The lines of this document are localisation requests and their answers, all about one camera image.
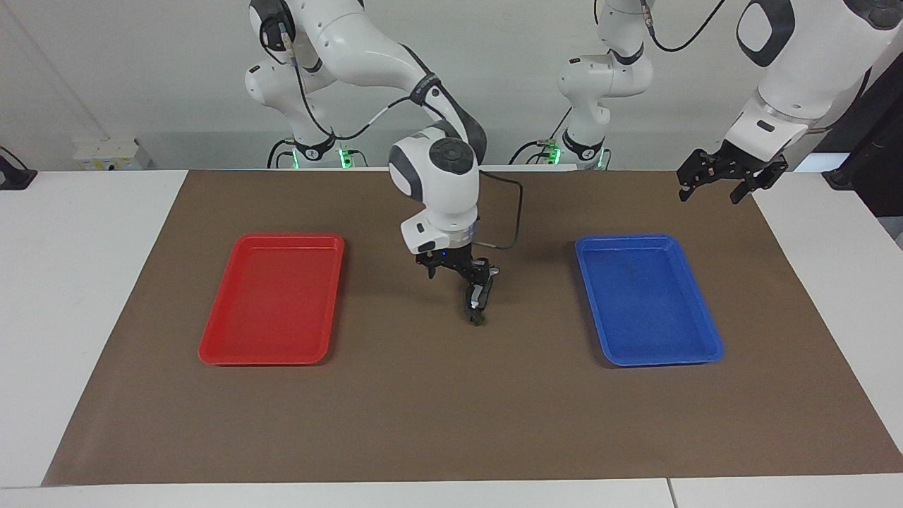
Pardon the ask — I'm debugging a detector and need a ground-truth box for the curved metal brake shoe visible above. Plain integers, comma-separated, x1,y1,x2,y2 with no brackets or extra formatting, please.
462,264,502,324

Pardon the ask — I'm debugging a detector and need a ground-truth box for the blue plastic tray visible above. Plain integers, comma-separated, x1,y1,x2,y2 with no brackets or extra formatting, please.
574,234,726,368

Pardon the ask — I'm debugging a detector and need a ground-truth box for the brown table mat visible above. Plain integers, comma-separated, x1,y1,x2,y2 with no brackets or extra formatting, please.
42,169,903,488

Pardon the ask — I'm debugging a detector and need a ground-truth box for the black angled stand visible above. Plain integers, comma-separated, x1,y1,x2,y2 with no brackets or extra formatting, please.
811,53,903,219

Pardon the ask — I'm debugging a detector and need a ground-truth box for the red plastic tray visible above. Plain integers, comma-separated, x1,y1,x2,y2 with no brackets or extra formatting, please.
198,232,346,367

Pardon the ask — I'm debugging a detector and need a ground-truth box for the black table clamp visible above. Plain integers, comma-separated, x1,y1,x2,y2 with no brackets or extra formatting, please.
0,146,38,191

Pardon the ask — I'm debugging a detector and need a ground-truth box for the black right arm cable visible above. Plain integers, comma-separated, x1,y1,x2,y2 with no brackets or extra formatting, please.
279,21,525,251

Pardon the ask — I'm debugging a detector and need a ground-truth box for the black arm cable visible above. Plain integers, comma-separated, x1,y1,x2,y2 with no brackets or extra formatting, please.
593,0,729,54
279,21,525,251

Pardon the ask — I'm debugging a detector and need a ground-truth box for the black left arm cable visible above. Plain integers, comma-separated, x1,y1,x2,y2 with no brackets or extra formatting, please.
593,0,729,54

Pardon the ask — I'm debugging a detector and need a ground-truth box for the white wall socket box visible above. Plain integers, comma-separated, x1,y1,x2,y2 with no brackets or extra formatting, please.
72,137,152,172

